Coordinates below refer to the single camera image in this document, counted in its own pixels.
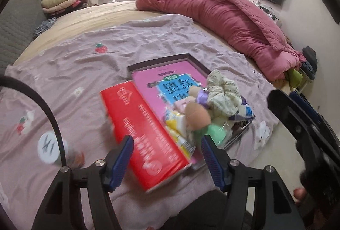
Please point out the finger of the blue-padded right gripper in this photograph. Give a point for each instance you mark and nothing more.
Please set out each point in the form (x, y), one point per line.
(317, 119)
(294, 118)

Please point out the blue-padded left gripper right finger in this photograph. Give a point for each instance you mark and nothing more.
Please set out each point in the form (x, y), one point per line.
(274, 207)

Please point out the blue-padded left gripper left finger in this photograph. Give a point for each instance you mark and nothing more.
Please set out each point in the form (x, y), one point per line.
(61, 207)

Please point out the green puff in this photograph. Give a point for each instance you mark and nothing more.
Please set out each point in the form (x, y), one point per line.
(220, 131)

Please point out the beige teddy purple bow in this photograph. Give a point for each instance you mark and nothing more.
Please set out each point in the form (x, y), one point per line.
(200, 94)

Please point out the orange makeup sponge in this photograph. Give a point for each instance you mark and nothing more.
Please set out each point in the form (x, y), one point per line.
(197, 116)

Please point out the red tissue pack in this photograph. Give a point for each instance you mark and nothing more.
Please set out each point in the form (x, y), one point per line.
(156, 158)

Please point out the yellow white snack packet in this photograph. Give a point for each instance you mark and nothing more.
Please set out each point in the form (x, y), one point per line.
(176, 125)

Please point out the beige teddy pink bow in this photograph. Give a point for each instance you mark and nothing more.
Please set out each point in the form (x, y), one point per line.
(180, 105)

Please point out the person's hand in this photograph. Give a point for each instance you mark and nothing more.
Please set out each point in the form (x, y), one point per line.
(299, 194)

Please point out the green pillow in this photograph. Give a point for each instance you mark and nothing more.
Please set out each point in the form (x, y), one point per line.
(294, 77)

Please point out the white round labelled jar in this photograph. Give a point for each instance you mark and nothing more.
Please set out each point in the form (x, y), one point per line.
(48, 149)

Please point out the pink rolled duvet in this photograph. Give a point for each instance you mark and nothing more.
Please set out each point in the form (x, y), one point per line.
(243, 25)

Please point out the lilac strawberry print blanket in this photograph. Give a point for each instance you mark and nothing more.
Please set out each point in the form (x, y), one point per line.
(70, 77)

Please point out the dark patterned cloth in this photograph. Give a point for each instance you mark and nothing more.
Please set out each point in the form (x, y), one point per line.
(44, 26)

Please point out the beige bed sheet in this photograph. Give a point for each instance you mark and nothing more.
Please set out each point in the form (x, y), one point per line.
(81, 21)

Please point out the grey quilted headboard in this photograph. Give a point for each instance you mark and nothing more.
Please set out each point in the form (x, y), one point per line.
(19, 19)

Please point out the folded blankets stack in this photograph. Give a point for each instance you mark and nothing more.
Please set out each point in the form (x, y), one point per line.
(52, 6)

